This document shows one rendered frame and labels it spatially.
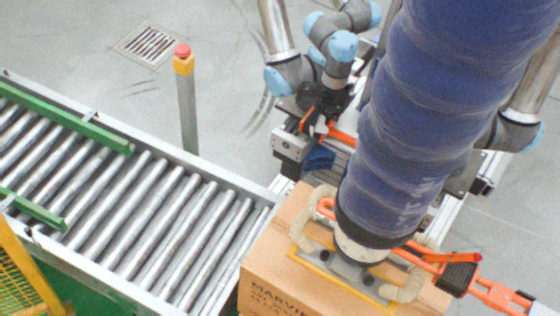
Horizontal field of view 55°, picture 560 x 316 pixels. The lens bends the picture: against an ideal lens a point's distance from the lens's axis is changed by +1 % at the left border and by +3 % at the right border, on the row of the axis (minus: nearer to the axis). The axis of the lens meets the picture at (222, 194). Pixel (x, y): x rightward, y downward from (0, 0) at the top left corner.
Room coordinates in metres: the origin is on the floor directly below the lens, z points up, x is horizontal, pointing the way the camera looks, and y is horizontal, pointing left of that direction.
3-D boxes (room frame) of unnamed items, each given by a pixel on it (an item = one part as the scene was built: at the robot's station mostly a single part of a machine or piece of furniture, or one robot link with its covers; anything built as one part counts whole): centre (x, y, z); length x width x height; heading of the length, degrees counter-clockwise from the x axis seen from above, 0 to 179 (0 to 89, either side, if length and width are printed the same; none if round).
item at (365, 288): (0.65, -0.36, 1.08); 0.34 x 0.10 x 0.05; 56
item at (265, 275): (0.73, -0.41, 0.74); 0.60 x 0.40 x 0.40; 56
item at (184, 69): (1.63, 0.16, 0.50); 0.07 x 0.07 x 1.00; 60
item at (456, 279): (0.59, -0.62, 1.18); 0.10 x 0.08 x 0.06; 146
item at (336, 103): (1.10, -0.33, 1.32); 0.09 x 0.08 x 0.12; 56
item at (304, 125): (1.11, -0.31, 1.18); 0.09 x 0.08 x 0.05; 146
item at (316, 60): (1.36, -0.34, 1.20); 0.13 x 0.12 x 0.14; 116
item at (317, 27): (1.20, -0.30, 1.48); 0.11 x 0.11 x 0.08; 26
